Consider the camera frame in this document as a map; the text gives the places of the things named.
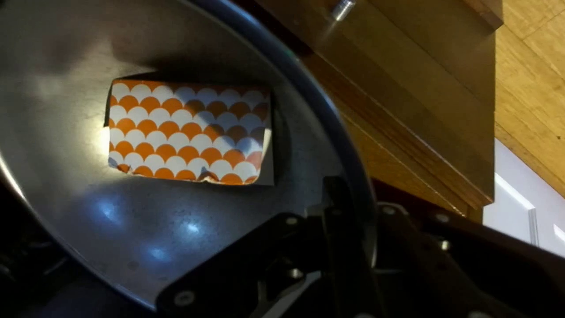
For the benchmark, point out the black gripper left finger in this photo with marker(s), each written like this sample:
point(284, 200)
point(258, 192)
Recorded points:
point(336, 247)

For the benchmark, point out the white panelled door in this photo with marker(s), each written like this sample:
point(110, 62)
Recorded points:
point(530, 212)

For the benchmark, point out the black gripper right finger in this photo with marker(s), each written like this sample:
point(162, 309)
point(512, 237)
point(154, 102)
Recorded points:
point(470, 270)

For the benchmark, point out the dark wood cabinet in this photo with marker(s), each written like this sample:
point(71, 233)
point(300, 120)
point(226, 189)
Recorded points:
point(411, 116)

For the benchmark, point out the silver metal bowl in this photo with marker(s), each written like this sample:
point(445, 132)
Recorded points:
point(117, 235)

